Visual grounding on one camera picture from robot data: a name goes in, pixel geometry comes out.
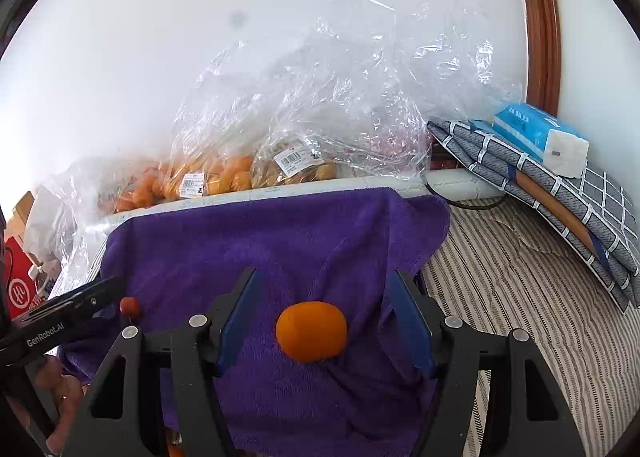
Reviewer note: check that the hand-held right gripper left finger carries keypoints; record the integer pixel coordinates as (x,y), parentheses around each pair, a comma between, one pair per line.
(240,324)

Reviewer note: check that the labelled clear bag of oranges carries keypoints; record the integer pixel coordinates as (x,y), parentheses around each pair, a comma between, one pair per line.
(220,179)

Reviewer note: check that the red paper bag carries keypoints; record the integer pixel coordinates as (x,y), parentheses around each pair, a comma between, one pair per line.
(20,287)

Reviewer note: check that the empty crumpled clear bag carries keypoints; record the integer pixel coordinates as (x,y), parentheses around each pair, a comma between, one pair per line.
(80,237)

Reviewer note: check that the brown wooden door frame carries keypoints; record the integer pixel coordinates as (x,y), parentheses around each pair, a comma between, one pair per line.
(537,27)

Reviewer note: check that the large clear plastic bag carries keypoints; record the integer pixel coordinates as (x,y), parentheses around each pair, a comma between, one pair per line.
(350,77)

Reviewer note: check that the white plastic bag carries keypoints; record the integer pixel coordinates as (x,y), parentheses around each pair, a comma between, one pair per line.
(42,224)

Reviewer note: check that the red cherry tomato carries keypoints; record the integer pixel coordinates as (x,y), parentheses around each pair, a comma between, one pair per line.
(129,306)

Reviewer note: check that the purple towel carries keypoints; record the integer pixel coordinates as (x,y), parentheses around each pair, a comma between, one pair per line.
(300,247)

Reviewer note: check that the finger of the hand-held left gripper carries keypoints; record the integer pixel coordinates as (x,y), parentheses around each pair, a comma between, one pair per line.
(85,296)

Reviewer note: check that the blue white tissue pack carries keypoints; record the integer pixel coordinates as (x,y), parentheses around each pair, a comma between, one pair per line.
(530,129)

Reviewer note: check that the white long box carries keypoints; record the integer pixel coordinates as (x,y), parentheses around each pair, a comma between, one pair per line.
(300,188)

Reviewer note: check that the orange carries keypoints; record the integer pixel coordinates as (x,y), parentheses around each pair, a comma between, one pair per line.
(310,332)

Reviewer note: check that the brown flat board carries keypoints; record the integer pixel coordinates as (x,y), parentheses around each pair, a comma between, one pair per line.
(555,207)

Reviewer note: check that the striped mattress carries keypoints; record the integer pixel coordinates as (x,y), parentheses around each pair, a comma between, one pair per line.
(525,277)

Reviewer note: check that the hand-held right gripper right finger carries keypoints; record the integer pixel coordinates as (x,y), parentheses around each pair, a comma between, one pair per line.
(410,324)

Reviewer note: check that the person's left hand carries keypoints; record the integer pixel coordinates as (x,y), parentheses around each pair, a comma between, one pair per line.
(67,392)

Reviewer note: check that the grey checked folded cloth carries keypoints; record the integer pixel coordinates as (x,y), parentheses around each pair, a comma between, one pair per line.
(565,192)

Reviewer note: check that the clear bag of brown fruit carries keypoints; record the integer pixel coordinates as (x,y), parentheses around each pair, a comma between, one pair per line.
(265,174)

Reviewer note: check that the unlabelled clear bag of oranges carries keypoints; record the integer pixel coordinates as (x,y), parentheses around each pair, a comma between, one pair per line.
(140,191)

